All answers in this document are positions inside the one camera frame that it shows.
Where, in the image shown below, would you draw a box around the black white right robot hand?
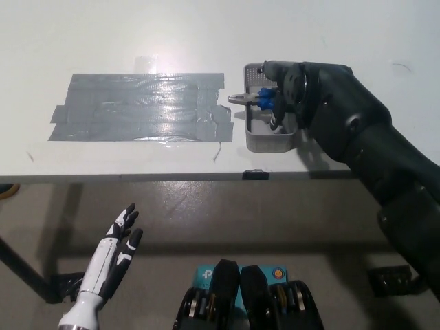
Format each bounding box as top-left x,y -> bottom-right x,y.
257,58 -> 309,135

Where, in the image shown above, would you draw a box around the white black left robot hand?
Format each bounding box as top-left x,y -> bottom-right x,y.
57,203 -> 144,330

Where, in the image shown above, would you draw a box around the blue handled pliers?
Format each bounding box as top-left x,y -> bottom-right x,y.
228,87 -> 281,113

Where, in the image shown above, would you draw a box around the teal box on robot torso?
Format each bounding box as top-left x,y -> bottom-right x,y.
196,265 -> 288,310

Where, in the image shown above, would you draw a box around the black robot torso blocks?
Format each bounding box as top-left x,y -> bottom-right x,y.
171,259 -> 324,330

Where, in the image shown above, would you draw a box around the black table foot plate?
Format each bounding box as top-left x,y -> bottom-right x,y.
366,265 -> 426,296
51,272 -> 87,303

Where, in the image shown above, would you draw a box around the grey perforated plastic basket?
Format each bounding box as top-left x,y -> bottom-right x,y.
243,63 -> 299,153

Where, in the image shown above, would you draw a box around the black diagonal table brace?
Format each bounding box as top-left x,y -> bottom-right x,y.
0,235 -> 59,304

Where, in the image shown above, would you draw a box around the yellow black round object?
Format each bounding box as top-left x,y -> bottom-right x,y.
0,184 -> 20,200

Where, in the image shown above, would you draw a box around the grey duct tape patch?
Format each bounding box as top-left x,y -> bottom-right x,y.
47,71 -> 234,142

